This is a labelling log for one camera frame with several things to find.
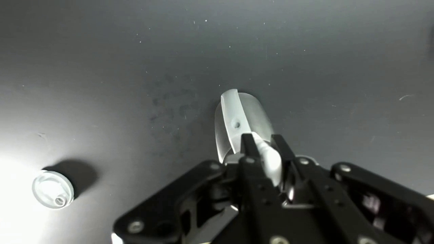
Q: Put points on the metallic steel jar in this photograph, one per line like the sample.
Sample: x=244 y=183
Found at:
x=255 y=116

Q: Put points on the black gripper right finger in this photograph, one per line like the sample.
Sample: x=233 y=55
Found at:
x=343 y=204

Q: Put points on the white round jar lid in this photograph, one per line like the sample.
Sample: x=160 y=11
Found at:
x=51 y=189

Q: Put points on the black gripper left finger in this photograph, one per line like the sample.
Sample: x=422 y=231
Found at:
x=252 y=212

